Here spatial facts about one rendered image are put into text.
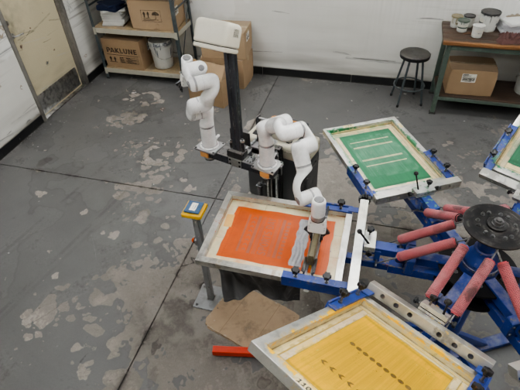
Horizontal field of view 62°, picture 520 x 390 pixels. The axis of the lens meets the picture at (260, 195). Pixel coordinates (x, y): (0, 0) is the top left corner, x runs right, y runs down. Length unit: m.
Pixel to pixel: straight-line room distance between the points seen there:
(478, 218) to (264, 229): 1.13
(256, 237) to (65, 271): 1.97
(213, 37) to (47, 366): 2.46
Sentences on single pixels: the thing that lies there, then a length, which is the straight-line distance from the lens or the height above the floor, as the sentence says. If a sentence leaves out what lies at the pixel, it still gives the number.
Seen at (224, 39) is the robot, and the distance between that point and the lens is 2.26.
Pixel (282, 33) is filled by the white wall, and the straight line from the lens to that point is 6.01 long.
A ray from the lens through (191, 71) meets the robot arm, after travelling 2.58.
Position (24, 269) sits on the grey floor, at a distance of 4.17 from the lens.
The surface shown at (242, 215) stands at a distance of 2.65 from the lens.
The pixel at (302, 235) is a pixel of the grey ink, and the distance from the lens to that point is 2.52.
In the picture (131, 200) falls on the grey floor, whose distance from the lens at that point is 4.39.
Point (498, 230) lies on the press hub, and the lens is 2.28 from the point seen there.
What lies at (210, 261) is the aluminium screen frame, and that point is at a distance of 2.38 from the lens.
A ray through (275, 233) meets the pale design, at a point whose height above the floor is 0.95.
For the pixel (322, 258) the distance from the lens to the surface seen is 2.43.
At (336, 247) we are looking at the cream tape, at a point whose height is 0.95.
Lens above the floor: 2.81
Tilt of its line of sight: 42 degrees down
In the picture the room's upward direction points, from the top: 3 degrees counter-clockwise
